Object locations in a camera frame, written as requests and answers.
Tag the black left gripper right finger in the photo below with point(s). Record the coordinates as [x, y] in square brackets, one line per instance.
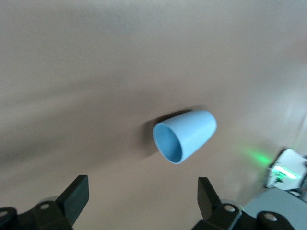
[207, 201]

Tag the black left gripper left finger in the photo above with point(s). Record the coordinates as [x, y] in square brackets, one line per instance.
[72, 198]

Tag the brown table mat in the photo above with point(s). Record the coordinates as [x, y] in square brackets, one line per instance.
[96, 72]

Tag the light blue plastic cup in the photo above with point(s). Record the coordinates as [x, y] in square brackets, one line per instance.
[192, 134]

